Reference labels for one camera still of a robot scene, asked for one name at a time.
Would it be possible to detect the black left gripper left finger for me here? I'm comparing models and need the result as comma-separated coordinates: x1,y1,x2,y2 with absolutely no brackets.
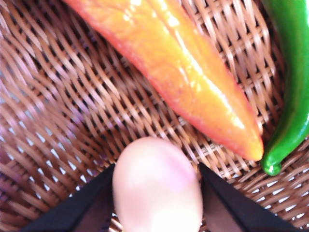
21,164,115,232

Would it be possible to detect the brown egg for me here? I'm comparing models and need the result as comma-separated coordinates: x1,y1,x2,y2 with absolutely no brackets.
112,137,203,232

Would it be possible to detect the green chili pepper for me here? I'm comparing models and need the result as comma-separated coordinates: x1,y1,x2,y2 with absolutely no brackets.
262,0,309,176

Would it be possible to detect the brown wicker basket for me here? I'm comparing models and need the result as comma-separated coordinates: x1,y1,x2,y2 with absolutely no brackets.
0,0,309,232

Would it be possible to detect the orange carrot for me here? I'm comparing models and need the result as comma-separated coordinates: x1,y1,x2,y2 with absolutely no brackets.
64,0,263,161

